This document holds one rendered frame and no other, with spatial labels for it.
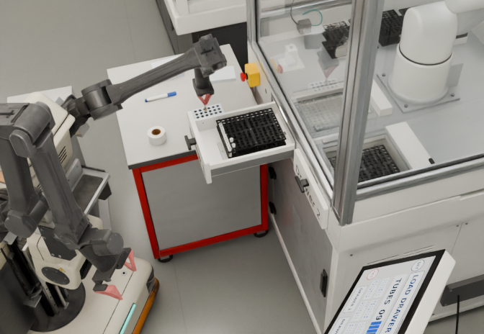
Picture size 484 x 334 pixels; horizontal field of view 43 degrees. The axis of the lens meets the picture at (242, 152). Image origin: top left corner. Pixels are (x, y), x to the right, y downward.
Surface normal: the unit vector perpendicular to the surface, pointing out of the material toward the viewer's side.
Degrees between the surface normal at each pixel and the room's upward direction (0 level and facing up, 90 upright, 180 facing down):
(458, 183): 90
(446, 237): 90
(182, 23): 90
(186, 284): 0
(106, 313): 0
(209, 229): 90
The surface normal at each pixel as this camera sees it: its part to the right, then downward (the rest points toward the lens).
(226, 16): 0.28, 0.69
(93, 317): -0.04, -0.69
